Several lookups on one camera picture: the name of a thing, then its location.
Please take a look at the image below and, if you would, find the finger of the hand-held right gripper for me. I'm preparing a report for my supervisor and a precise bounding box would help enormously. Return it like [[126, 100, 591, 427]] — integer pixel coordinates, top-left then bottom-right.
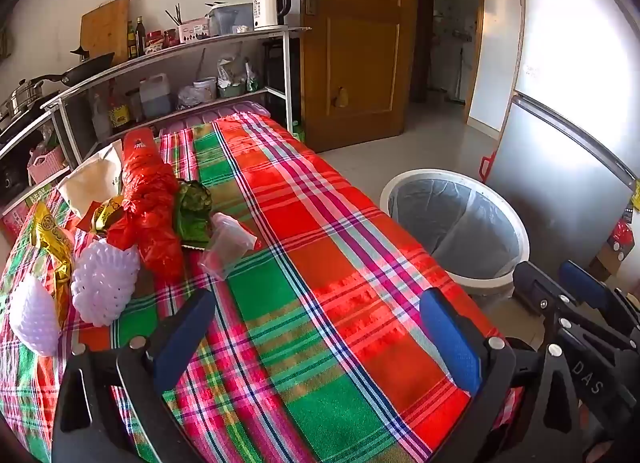
[[559, 259, 640, 340], [512, 260, 637, 353]]

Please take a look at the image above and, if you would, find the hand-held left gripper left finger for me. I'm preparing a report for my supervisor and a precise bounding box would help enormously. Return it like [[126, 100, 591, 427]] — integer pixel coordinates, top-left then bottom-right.
[[50, 288, 221, 463]]

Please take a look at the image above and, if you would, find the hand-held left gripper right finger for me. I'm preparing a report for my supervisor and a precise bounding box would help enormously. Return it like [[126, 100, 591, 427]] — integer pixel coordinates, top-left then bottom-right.
[[421, 287, 585, 463]]

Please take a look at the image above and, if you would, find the translucent bin liner bag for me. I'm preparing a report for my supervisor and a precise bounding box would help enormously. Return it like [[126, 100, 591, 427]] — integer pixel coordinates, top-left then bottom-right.
[[389, 178, 521, 280]]

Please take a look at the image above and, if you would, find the large white foam fruit net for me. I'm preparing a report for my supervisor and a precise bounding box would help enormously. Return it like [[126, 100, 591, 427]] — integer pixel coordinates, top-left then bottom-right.
[[70, 238, 142, 328]]

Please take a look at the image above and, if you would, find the green snack wrapper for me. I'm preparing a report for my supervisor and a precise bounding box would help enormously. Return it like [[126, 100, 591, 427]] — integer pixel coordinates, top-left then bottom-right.
[[172, 180, 213, 249]]

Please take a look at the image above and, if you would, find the red plastic bag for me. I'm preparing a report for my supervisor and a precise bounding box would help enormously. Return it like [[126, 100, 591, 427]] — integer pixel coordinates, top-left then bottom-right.
[[107, 128, 183, 284]]

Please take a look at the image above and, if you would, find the white round bin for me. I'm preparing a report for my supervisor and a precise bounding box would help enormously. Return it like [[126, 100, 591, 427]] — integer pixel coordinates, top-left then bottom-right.
[[379, 169, 531, 296]]

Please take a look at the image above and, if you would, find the gold foil wrapper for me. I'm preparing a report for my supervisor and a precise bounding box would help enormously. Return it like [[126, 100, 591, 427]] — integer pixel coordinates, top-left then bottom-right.
[[30, 203, 76, 329]]

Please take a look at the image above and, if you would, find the brown cardboard box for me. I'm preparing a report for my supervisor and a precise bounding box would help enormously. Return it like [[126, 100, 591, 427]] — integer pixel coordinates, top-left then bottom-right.
[[590, 203, 640, 284]]

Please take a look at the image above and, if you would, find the silver refrigerator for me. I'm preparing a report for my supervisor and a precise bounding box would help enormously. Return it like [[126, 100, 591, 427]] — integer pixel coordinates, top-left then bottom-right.
[[487, 0, 640, 269]]

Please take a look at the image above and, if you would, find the clear plastic bag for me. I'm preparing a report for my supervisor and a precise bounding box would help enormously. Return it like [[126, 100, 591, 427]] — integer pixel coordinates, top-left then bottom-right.
[[200, 212, 258, 279]]

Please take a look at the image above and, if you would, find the red and yellow snack wrapper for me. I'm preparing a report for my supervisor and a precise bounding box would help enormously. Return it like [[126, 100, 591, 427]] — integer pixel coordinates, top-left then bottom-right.
[[75, 196, 128, 236]]

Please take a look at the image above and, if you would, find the small white foam fruit net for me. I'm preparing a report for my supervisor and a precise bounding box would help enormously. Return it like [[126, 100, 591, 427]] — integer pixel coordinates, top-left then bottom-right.
[[9, 274, 62, 358]]

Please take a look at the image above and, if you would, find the plaid tablecloth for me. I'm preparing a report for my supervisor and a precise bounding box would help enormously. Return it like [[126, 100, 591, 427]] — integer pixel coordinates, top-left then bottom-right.
[[0, 110, 526, 463]]

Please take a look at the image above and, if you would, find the white paper bag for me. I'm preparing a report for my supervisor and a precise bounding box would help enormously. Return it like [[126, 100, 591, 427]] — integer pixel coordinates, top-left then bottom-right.
[[57, 139, 125, 219]]

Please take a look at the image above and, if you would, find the green and red carton box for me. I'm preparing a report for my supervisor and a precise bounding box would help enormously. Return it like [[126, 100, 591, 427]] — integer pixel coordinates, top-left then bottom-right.
[[0, 178, 61, 244]]

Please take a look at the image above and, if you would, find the pink plastic basket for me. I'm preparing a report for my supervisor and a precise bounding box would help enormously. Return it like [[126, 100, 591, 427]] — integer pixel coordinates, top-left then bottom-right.
[[27, 146, 68, 186]]

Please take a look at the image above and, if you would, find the yellow label bottle red cap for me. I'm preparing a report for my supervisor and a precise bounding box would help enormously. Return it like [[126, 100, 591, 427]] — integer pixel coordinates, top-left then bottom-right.
[[107, 88, 132, 128]]

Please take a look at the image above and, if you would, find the black pot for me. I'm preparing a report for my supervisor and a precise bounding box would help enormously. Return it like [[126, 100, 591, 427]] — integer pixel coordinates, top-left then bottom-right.
[[0, 163, 31, 194]]

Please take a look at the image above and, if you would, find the clear plastic bottle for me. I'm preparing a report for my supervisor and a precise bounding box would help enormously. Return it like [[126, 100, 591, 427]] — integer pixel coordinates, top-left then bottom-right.
[[90, 93, 112, 139]]

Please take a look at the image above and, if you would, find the glass jar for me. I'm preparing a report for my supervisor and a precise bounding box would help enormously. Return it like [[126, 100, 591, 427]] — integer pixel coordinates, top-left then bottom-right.
[[125, 88, 143, 121]]

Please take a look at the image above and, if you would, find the crumpled clear bag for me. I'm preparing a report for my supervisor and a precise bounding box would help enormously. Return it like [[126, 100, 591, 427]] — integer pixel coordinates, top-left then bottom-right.
[[176, 86, 201, 110]]

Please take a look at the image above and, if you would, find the plastic jug dark liquid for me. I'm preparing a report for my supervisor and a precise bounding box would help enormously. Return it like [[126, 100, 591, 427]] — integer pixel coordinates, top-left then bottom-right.
[[139, 73, 172, 119]]

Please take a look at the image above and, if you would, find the white plastic tub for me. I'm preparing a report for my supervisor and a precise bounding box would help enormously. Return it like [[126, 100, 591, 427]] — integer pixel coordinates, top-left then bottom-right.
[[192, 77, 217, 101]]

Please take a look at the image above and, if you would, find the short white shelf rack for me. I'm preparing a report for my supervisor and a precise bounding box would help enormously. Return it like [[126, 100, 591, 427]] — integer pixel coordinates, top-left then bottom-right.
[[0, 108, 76, 194]]

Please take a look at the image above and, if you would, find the black cooktop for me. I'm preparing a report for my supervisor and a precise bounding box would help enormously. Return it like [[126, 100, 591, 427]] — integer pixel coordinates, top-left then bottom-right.
[[0, 93, 61, 139]]

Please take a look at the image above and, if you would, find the white and green food bag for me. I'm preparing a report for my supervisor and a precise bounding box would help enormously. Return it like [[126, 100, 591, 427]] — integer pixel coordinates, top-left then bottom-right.
[[216, 54, 248, 89]]

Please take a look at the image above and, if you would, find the black frying pan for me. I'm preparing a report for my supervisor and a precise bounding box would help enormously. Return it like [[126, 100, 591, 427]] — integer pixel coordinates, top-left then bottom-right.
[[30, 52, 116, 86]]

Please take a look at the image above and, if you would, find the tall white shelf rack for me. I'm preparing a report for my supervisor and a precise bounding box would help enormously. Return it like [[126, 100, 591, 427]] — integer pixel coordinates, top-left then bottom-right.
[[42, 26, 311, 164]]

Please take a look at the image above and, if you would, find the steel steamer pot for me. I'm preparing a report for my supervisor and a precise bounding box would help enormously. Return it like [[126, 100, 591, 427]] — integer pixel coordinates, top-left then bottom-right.
[[0, 79, 48, 116]]

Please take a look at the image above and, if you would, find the wooden door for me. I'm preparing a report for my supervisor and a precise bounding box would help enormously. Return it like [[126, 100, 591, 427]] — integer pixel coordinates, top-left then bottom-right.
[[298, 0, 418, 153]]

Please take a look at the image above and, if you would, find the pink utensil box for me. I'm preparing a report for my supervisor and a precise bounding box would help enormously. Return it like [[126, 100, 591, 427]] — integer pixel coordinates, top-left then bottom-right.
[[178, 17, 211, 44]]

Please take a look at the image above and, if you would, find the wooden cutting board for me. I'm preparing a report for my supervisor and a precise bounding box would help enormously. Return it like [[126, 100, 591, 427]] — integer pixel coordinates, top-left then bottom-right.
[[80, 0, 131, 66]]

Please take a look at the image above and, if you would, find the clear plastic container grey lid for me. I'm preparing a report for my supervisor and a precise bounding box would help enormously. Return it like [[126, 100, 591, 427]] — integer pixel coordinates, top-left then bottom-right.
[[207, 2, 255, 36]]

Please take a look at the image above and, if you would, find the white and black electric kettle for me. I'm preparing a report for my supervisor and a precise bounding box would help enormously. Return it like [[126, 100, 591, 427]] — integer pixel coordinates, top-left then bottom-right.
[[253, 0, 292, 31]]

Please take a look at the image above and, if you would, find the dark doorway frame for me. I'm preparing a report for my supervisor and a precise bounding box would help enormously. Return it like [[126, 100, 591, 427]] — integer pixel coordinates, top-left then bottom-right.
[[410, 0, 485, 104]]

